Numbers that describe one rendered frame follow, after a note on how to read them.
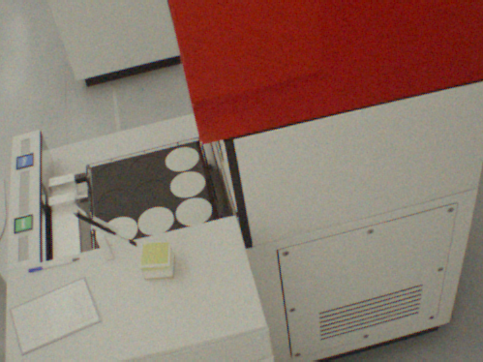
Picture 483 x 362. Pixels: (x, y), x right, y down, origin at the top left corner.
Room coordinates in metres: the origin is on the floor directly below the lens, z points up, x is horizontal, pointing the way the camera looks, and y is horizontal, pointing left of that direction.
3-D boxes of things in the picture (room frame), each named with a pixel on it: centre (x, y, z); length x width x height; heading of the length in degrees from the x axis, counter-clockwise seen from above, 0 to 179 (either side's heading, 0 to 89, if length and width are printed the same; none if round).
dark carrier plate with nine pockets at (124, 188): (1.34, 0.24, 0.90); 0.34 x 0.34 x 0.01; 4
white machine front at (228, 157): (1.54, 0.03, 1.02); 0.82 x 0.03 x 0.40; 4
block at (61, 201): (1.38, 0.51, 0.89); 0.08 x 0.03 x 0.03; 94
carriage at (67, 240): (1.30, 0.50, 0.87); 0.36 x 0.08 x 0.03; 4
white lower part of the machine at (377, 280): (1.57, -0.31, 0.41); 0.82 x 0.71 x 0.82; 4
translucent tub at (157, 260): (1.01, 0.22, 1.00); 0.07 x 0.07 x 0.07; 83
